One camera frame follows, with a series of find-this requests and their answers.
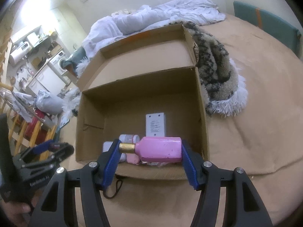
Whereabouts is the white small jar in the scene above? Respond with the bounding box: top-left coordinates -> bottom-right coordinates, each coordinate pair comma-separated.
119,134 -> 140,144

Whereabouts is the teal cushion orange stripe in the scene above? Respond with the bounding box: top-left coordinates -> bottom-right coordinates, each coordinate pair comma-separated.
233,1 -> 301,56

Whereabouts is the white washing machine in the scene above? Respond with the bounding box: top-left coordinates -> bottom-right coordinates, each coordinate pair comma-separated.
49,50 -> 67,75

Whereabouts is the beige bed blanket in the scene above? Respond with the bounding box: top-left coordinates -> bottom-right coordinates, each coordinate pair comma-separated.
56,13 -> 303,227

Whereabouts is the black lanyard cord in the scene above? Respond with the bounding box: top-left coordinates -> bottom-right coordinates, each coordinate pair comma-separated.
103,178 -> 124,199

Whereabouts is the white crumpled duvet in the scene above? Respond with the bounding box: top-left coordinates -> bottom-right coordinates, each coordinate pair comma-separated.
82,0 -> 226,58

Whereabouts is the patterned fluffy fringe blanket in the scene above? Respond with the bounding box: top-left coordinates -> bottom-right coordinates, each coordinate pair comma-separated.
67,21 -> 248,116

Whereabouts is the white battery charger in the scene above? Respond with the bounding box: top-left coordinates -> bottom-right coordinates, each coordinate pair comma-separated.
145,113 -> 166,137

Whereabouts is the pink perfume bottle gold cap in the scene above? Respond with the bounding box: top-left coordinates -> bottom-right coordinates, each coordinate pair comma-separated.
119,137 -> 182,163

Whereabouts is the grey stuffed bag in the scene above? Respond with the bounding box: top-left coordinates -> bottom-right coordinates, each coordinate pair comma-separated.
35,90 -> 63,115

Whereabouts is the pink small toy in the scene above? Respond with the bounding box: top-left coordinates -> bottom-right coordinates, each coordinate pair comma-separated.
126,153 -> 141,165

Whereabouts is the wooden stair railing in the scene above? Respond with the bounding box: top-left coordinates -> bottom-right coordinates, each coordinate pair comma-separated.
1,83 -> 57,155

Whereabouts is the brown cardboard box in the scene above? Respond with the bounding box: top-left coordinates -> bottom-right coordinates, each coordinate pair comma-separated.
75,23 -> 210,180

